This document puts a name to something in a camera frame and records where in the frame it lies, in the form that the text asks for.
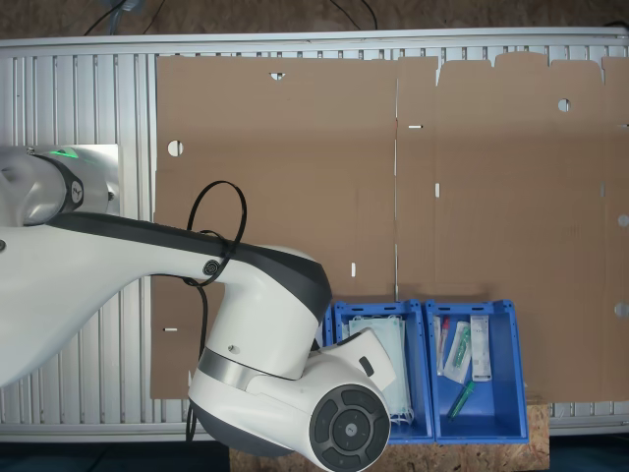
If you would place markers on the blue plastic bin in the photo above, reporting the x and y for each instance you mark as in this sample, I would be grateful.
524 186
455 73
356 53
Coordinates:
422 393
506 393
328 324

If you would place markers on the long white printed packet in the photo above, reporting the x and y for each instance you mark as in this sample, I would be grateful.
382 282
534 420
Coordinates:
480 354

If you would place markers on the red-tipped swab packet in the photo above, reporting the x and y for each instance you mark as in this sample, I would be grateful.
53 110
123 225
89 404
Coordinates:
440 354

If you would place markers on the loose green capped needle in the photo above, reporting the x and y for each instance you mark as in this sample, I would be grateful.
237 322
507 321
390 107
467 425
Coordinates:
462 399

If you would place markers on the brown cardboard sheet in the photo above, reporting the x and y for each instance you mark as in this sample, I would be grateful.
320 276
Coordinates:
516 196
295 172

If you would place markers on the stack of white face masks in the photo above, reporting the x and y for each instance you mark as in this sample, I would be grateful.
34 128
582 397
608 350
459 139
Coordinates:
399 344

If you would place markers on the green syringe in clear packet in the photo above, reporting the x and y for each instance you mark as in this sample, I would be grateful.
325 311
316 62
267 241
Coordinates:
459 354

